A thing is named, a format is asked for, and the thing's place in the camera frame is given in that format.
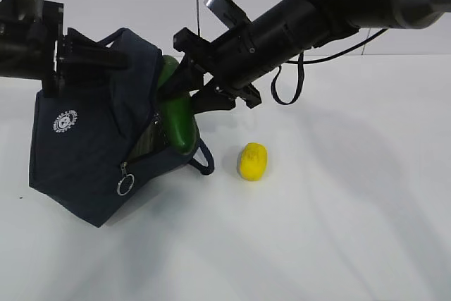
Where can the yellow lemon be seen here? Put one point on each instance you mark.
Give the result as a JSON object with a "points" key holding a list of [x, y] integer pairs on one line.
{"points": [[253, 162]]}

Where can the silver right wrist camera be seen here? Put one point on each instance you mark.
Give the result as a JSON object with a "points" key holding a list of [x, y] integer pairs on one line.
{"points": [[228, 12]]}

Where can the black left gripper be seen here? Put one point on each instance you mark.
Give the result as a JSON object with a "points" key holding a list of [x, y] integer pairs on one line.
{"points": [[29, 51]]}

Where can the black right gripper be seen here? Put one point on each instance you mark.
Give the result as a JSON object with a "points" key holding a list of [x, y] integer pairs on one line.
{"points": [[221, 70]]}

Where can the green cucumber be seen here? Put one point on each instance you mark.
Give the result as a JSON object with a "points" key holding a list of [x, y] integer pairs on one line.
{"points": [[178, 127]]}

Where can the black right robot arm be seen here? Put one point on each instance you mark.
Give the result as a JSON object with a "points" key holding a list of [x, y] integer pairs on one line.
{"points": [[291, 27]]}

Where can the navy blue lunch bag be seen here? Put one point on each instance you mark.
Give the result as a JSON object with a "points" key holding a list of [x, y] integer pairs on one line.
{"points": [[94, 146]]}

